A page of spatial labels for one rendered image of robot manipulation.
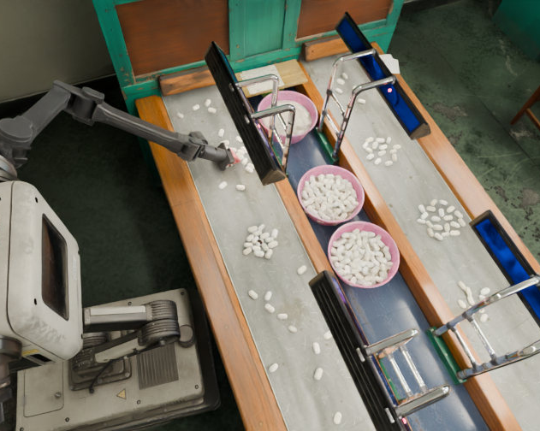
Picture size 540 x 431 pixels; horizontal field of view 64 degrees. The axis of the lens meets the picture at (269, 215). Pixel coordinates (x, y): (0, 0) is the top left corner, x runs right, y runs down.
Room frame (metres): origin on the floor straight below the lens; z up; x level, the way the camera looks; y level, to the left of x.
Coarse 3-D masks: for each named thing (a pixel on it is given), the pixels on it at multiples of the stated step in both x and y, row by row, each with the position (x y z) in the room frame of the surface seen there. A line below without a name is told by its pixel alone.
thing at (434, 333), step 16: (512, 288) 0.47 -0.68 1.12; (480, 304) 0.44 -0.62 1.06; (464, 320) 0.43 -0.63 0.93; (432, 336) 0.43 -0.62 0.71; (480, 336) 0.38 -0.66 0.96; (448, 352) 0.38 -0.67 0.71; (512, 352) 0.32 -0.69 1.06; (528, 352) 0.31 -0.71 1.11; (448, 368) 0.34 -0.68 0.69; (480, 368) 0.31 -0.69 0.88; (496, 368) 0.30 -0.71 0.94
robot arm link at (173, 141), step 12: (96, 96) 0.96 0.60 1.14; (96, 108) 0.94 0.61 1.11; (108, 108) 0.96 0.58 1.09; (84, 120) 0.92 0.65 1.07; (96, 120) 0.92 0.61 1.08; (108, 120) 0.93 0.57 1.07; (120, 120) 0.94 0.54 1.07; (132, 120) 0.96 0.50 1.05; (132, 132) 0.93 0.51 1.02; (144, 132) 0.94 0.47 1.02; (156, 132) 0.95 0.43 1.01; (168, 132) 0.98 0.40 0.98; (168, 144) 0.94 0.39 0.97; (180, 144) 0.95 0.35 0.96; (192, 144) 0.96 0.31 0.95; (180, 156) 0.93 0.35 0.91; (192, 156) 0.94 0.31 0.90
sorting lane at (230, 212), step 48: (192, 96) 1.39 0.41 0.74; (240, 144) 1.15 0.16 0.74; (240, 192) 0.91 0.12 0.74; (240, 240) 0.70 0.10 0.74; (288, 240) 0.73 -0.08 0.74; (240, 288) 0.52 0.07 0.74; (288, 288) 0.54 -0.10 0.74; (288, 336) 0.37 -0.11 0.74; (288, 384) 0.22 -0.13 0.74; (336, 384) 0.23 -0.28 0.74
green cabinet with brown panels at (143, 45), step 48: (96, 0) 1.30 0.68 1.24; (144, 0) 1.39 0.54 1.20; (192, 0) 1.47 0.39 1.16; (240, 0) 1.55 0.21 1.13; (288, 0) 1.65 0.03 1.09; (336, 0) 1.77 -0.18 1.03; (384, 0) 1.89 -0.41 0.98; (144, 48) 1.37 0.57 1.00; (192, 48) 1.46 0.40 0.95; (240, 48) 1.55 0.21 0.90; (288, 48) 1.66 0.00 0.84
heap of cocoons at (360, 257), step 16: (336, 240) 0.76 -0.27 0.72; (352, 240) 0.75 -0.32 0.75; (368, 240) 0.77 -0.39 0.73; (336, 256) 0.69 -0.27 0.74; (352, 256) 0.70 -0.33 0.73; (368, 256) 0.70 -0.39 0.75; (384, 256) 0.72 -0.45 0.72; (352, 272) 0.63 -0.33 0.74; (368, 272) 0.64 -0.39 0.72; (384, 272) 0.64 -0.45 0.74
